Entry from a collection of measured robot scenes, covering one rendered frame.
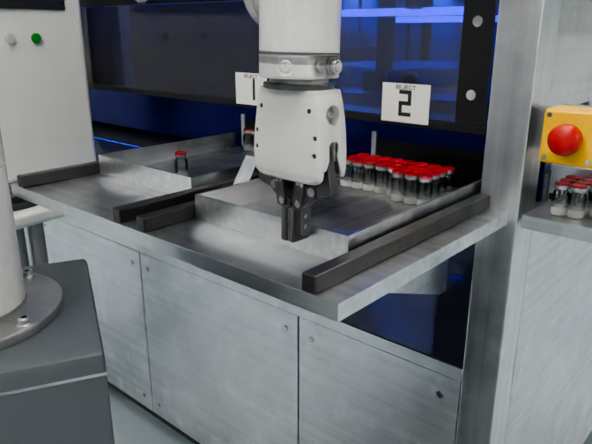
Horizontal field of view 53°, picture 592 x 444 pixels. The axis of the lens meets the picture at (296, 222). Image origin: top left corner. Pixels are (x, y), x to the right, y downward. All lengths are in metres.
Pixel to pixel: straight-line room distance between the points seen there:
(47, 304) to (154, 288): 0.96
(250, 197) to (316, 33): 0.36
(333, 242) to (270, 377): 0.72
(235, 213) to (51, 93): 0.81
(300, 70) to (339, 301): 0.23
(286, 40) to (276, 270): 0.24
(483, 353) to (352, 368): 0.28
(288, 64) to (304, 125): 0.06
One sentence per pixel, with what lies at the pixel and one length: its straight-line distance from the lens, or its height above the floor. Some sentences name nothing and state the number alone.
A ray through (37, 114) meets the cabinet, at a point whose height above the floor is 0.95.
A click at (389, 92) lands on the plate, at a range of 0.97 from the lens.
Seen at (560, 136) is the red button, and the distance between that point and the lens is 0.82.
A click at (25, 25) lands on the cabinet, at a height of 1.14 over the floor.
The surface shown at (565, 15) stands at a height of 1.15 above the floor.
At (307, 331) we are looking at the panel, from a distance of 1.21.
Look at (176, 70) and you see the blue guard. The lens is 1.34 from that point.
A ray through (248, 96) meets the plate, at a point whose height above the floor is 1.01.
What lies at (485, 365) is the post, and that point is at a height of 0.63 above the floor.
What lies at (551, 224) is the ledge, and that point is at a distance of 0.89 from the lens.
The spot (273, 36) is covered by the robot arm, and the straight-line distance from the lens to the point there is 0.61.
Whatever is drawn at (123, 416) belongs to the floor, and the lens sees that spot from 1.99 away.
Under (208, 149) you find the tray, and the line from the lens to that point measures 1.27.
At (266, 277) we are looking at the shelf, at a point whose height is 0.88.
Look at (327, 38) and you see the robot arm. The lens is 0.61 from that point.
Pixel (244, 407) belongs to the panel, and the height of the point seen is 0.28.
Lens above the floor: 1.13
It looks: 18 degrees down
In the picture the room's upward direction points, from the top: straight up
